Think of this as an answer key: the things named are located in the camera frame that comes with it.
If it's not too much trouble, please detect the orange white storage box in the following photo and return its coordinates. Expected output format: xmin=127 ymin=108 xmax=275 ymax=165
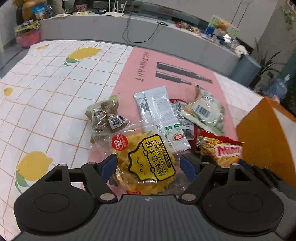
xmin=236 ymin=97 xmax=295 ymax=188

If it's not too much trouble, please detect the white grey sachet packet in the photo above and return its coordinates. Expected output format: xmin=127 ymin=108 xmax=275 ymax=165
xmin=133 ymin=86 xmax=191 ymax=153

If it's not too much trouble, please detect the black power cable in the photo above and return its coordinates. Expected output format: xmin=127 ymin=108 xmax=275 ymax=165
xmin=121 ymin=11 xmax=169 ymax=44

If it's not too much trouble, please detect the green brown snack packet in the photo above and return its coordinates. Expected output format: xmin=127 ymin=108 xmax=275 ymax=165
xmin=85 ymin=95 xmax=130 ymax=144

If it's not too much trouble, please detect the white wifi router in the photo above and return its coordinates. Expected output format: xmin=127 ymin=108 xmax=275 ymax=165
xmin=104 ymin=1 xmax=127 ymax=17

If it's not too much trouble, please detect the pink restaurant placemat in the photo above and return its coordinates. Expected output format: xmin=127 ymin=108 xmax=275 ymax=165
xmin=81 ymin=47 xmax=239 ymax=200

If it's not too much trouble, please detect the grey tv console bench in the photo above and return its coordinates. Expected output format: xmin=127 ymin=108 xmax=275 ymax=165
xmin=40 ymin=13 xmax=239 ymax=76

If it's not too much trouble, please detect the pink storage basket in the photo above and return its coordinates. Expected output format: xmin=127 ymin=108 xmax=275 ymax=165
xmin=16 ymin=30 xmax=41 ymax=48

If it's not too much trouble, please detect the grey pedal trash bin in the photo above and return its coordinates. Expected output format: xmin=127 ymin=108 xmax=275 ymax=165
xmin=229 ymin=55 xmax=261 ymax=87

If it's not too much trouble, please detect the blue water jug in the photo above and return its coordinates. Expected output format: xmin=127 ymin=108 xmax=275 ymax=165
xmin=266 ymin=74 xmax=290 ymax=103

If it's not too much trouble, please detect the lemon grid tablecloth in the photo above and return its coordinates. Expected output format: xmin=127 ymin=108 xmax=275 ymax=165
xmin=1 ymin=40 xmax=260 ymax=240

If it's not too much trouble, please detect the red stick snack bag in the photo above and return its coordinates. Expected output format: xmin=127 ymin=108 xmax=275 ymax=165
xmin=170 ymin=99 xmax=243 ymax=168

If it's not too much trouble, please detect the potted long-leaf plant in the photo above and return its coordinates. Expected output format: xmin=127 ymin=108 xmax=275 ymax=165
xmin=249 ymin=39 xmax=285 ymax=89

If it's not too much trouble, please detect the yellow waffle cookie packet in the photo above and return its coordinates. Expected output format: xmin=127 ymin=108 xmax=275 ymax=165
xmin=107 ymin=121 xmax=188 ymax=195

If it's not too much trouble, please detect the teddy bear toy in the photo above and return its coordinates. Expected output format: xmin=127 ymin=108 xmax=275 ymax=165
xmin=215 ymin=20 xmax=229 ymax=31

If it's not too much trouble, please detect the clear pale snack packet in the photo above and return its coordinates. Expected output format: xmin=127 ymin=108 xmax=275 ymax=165
xmin=180 ymin=84 xmax=226 ymax=136

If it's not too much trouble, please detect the golden vase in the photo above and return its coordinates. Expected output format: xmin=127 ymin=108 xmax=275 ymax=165
xmin=22 ymin=1 xmax=37 ymax=21

